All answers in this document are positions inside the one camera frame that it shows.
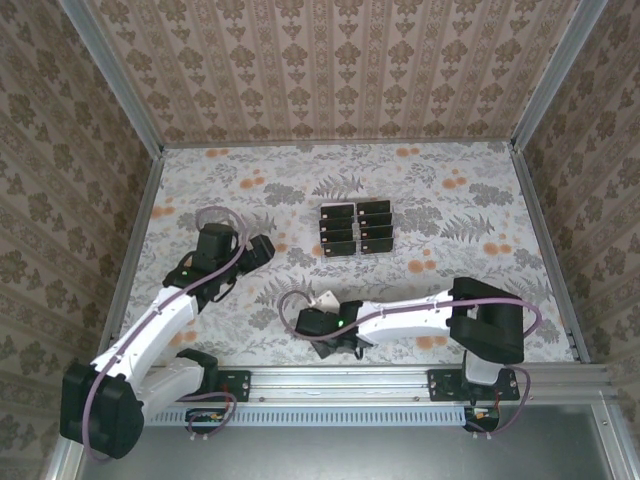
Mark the clear acrylic card stand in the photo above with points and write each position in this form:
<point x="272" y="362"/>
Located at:
<point x="356" y="231"/>

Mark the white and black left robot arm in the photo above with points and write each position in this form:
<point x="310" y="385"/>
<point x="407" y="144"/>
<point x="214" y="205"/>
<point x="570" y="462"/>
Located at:
<point x="150" y="330"/>

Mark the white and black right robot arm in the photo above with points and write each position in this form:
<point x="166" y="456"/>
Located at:
<point x="400" y="322"/>

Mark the grey metal panel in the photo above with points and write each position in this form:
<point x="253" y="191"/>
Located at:
<point x="350" y="455"/>

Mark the floral patterned table covering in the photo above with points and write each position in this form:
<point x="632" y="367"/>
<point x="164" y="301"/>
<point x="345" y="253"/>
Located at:
<point x="425" y="200"/>

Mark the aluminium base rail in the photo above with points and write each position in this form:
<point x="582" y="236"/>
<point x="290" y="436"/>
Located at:
<point x="340" y="382"/>

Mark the aluminium table edge rail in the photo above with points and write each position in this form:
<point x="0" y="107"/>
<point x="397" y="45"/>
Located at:
<point x="548" y="250"/>
<point x="135" y="250"/>

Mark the aluminium frame post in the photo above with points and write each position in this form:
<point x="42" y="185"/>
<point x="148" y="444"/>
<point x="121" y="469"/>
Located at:
<point x="117" y="75"/>
<point x="557" y="75"/>

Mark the aluminium lower frame bar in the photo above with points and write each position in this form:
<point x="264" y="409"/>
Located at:
<point x="612" y="445"/>
<point x="60" y="465"/>

